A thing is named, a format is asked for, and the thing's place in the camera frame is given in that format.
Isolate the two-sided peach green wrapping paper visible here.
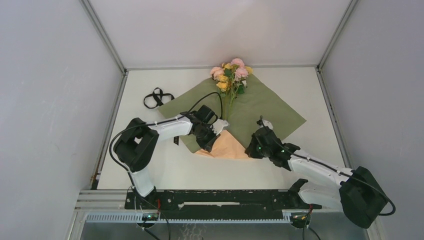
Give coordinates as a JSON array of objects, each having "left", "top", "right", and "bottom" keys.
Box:
[{"left": 158, "top": 75, "right": 306, "bottom": 160}]

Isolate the yellow fake flower stem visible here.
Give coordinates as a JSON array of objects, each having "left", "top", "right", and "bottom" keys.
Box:
[{"left": 215, "top": 62, "right": 254, "bottom": 122}]

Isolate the pink fake flower stem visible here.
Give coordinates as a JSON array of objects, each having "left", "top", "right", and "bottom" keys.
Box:
[{"left": 209, "top": 58, "right": 250, "bottom": 110}]

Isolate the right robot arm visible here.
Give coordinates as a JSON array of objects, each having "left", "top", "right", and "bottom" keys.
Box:
[{"left": 245, "top": 126, "right": 396, "bottom": 229}]

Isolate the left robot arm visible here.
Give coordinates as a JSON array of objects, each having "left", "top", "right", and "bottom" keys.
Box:
[{"left": 108, "top": 105, "right": 230, "bottom": 209}]

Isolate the black ribbon with gold text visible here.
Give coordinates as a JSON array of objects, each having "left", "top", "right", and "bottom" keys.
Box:
[{"left": 143, "top": 87, "right": 180, "bottom": 145}]

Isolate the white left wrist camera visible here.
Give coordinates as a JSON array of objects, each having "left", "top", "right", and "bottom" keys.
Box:
[{"left": 212, "top": 119, "right": 230, "bottom": 136}]

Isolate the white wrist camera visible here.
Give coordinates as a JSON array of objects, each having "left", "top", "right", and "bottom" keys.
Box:
[
  {"left": 212, "top": 119, "right": 230, "bottom": 136},
  {"left": 256, "top": 115, "right": 274, "bottom": 130}
]

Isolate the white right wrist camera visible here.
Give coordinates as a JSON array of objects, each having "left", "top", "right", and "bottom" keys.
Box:
[{"left": 256, "top": 115, "right": 274, "bottom": 130}]

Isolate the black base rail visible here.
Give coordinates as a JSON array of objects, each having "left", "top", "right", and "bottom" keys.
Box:
[{"left": 124, "top": 189, "right": 322, "bottom": 221}]

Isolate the white slotted cable duct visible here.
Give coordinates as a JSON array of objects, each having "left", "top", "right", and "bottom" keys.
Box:
[{"left": 85, "top": 212, "right": 292, "bottom": 224}]

